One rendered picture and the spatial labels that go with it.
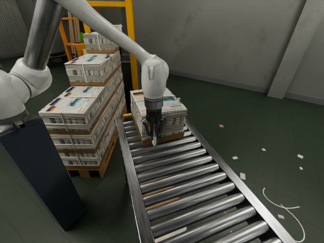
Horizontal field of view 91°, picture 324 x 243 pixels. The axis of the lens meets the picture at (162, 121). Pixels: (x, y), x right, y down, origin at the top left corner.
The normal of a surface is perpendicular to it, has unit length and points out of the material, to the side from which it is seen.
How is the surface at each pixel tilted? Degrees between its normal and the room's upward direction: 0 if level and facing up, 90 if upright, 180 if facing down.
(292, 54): 90
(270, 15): 90
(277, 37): 90
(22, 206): 0
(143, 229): 0
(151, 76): 81
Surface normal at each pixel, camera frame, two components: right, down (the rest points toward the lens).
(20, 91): 1.00, 0.00
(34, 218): 0.01, -0.83
